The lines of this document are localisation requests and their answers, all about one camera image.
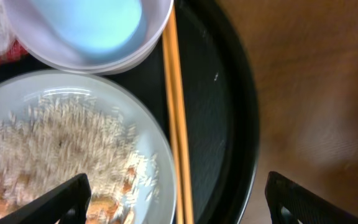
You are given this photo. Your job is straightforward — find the pale green plate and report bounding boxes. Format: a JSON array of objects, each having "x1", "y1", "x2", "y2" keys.
[{"x1": 0, "y1": 70, "x2": 177, "y2": 223}]

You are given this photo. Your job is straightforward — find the light blue cup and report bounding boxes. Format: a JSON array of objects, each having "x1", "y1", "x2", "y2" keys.
[{"x1": 31, "y1": 0, "x2": 147, "y2": 60}]

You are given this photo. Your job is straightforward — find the left wooden chopstick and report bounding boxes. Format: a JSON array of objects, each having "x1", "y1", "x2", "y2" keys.
[{"x1": 162, "y1": 29, "x2": 185, "y2": 224}]

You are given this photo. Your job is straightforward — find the right wooden chopstick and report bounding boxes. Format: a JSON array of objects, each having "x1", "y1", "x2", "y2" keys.
[{"x1": 165, "y1": 8, "x2": 195, "y2": 224}]

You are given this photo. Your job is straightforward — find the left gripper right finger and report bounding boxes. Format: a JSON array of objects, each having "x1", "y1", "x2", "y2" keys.
[{"x1": 265, "y1": 171, "x2": 358, "y2": 224}]

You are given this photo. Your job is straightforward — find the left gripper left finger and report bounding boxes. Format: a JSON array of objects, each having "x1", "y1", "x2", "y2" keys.
[{"x1": 0, "y1": 174, "x2": 91, "y2": 224}]

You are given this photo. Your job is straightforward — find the wooden chopstick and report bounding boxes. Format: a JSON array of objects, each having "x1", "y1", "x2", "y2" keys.
[
  {"x1": 165, "y1": 8, "x2": 195, "y2": 224},
  {"x1": 162, "y1": 29, "x2": 185, "y2": 224}
]

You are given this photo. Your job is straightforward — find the rice and food leftovers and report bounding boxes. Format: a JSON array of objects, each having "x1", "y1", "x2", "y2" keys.
[{"x1": 0, "y1": 96, "x2": 159, "y2": 223}]

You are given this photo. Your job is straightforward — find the white bowl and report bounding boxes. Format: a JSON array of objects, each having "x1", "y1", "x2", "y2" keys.
[{"x1": 3, "y1": 0, "x2": 173, "y2": 75}]

